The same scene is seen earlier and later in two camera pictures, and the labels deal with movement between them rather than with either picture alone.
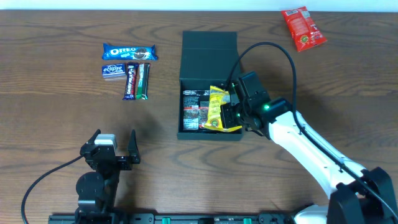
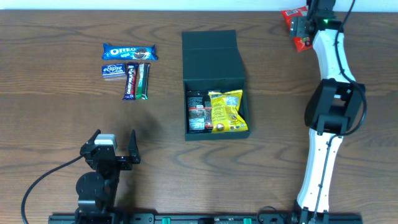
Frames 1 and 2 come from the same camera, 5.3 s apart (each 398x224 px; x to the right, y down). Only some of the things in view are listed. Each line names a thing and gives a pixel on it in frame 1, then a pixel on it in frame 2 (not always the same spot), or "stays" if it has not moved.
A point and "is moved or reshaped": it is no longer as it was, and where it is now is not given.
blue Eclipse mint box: x=114 y=71 stays
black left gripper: x=134 y=158 stays
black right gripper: x=232 y=116 -> x=298 y=28
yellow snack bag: x=218 y=97 is moved or reshaped
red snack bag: x=305 y=33 stays
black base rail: x=173 y=218 stays
